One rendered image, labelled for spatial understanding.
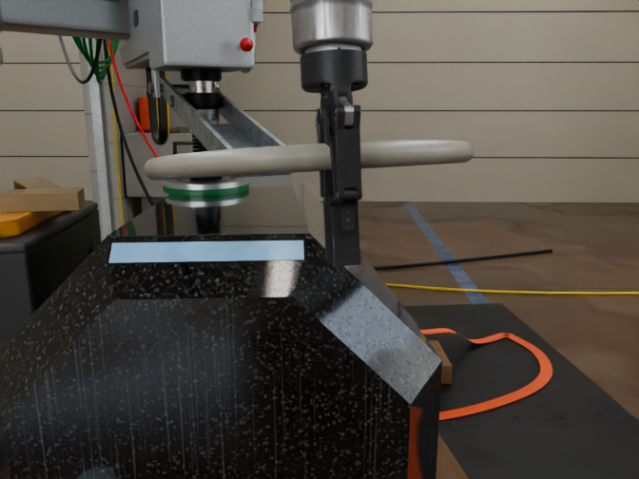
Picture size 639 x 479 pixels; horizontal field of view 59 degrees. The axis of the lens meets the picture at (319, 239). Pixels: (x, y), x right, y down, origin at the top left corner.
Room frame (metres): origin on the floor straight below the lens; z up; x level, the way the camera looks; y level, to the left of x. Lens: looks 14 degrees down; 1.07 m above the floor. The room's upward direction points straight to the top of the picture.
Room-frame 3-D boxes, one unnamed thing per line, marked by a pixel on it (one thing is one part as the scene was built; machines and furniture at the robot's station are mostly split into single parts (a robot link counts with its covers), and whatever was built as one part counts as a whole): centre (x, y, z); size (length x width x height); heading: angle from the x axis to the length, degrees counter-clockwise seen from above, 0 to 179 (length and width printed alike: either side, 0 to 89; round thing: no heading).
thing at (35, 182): (1.78, 0.88, 0.80); 0.20 x 0.10 x 0.05; 49
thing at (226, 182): (1.47, 0.29, 0.87); 0.21 x 0.21 x 0.01
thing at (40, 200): (1.57, 0.78, 0.81); 0.20 x 0.10 x 0.05; 103
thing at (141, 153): (4.74, 1.09, 0.43); 1.30 x 0.62 x 0.86; 179
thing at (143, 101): (4.62, 1.30, 1.00); 0.50 x 0.22 x 0.33; 179
